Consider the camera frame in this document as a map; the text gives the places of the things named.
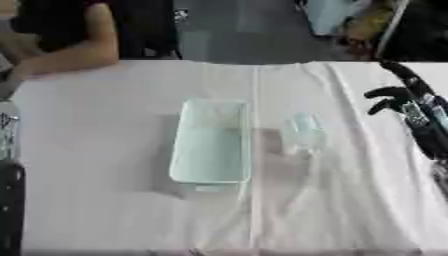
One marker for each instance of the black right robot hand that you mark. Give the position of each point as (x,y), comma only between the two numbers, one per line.
(415,100)

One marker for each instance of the pale green plastic box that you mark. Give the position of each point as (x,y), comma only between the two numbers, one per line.
(212,144)

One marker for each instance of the yellow and black bag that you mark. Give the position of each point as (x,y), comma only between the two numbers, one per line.
(367,26)

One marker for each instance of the black chair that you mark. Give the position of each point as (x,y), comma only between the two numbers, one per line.
(146,28)

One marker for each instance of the person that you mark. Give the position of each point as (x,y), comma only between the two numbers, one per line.
(55,36)

